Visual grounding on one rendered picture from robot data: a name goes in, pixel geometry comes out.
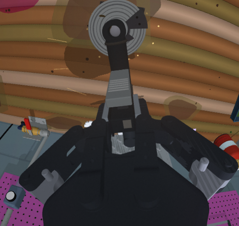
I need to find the grey metal bracket plate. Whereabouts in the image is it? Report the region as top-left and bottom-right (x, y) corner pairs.
(22, 116), (48, 142)

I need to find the red and white cylinder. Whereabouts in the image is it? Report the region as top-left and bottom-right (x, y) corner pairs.
(213, 133), (239, 162)

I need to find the grey round test stub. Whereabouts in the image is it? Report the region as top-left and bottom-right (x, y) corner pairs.
(88, 0), (146, 57)

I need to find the black stop block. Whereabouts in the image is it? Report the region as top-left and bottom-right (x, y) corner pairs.
(126, 6), (148, 30)

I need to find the grey pipe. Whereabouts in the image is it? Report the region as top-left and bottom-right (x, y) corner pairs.
(27, 136), (48, 168)

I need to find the grey rod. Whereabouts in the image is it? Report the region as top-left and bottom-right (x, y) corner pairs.
(0, 207), (14, 226)

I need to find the blue box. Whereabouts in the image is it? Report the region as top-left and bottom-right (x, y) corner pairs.
(230, 94), (239, 123)

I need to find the light grey pin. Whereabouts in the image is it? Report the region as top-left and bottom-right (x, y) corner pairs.
(109, 25), (121, 37)

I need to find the blue-grey box with white button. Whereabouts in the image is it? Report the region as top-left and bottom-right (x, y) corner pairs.
(3, 185), (26, 210)

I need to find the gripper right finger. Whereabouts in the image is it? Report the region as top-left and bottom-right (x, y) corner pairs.
(133, 98), (239, 181)

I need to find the purple perforated board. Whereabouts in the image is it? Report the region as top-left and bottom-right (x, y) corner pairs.
(0, 171), (239, 226)

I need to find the rough grey metal plate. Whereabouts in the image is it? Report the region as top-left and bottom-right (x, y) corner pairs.
(110, 132), (136, 155)

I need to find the grey ribbed block with peg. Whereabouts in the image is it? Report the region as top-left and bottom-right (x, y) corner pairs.
(188, 157), (231, 201)

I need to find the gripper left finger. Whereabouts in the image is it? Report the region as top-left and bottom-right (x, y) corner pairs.
(18, 102), (109, 193)

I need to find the brass valve with red handle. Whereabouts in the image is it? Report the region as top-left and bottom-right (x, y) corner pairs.
(17, 117), (50, 138)

